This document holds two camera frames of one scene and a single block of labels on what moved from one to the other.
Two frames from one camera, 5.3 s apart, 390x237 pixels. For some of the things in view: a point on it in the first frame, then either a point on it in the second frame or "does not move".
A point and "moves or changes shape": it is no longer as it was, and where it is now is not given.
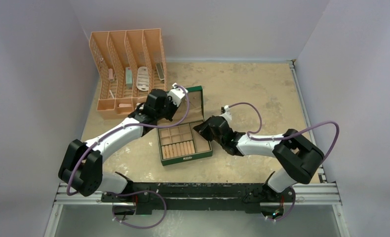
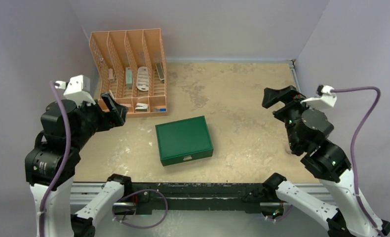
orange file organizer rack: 130,64 does not move
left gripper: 174,107 -> 116,116
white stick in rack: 113,97 does not move
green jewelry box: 181,143 moves or changes shape
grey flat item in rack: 160,71 does not move
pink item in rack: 110,78 does not move
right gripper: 202,129 -> 271,96
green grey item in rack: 129,77 does not move
